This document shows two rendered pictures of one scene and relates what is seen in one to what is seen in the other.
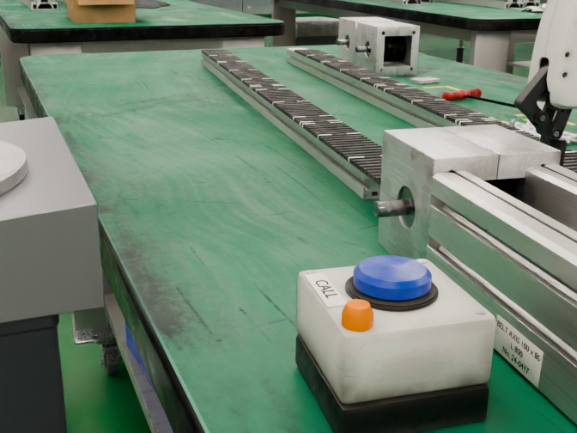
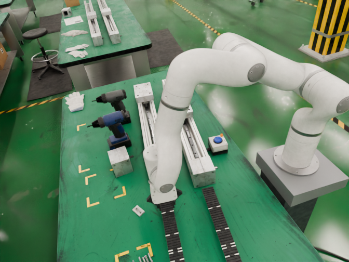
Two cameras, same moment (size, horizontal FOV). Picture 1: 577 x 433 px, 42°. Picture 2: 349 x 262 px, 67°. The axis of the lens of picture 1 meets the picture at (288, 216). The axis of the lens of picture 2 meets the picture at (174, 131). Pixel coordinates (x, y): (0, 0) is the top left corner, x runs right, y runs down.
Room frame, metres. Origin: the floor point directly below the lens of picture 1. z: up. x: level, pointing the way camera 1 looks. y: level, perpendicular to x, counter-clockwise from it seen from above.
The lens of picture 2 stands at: (1.35, -0.10, 1.76)
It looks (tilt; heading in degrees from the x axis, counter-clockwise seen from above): 40 degrees down; 190
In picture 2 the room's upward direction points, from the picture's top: 8 degrees counter-clockwise
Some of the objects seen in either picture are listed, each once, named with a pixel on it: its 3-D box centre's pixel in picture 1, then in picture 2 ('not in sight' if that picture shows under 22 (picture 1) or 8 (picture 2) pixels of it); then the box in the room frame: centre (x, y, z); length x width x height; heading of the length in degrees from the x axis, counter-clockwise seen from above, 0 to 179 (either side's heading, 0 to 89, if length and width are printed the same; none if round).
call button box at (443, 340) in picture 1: (403, 338); (216, 145); (0.36, -0.06, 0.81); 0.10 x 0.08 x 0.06; 106
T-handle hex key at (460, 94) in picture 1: (495, 101); not in sight; (1.17, -0.32, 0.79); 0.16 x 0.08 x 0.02; 33
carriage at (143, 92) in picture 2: not in sight; (144, 94); (-0.07, -0.51, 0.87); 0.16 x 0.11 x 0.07; 16
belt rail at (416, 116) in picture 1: (378, 92); not in sight; (1.21, -0.14, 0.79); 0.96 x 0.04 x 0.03; 16
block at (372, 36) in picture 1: (381, 48); not in sight; (1.53, -0.18, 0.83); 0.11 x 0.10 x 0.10; 107
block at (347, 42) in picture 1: (360, 41); not in sight; (1.65, -0.15, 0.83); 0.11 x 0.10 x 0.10; 106
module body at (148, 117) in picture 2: not in sight; (149, 123); (0.17, -0.44, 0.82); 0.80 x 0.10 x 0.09; 16
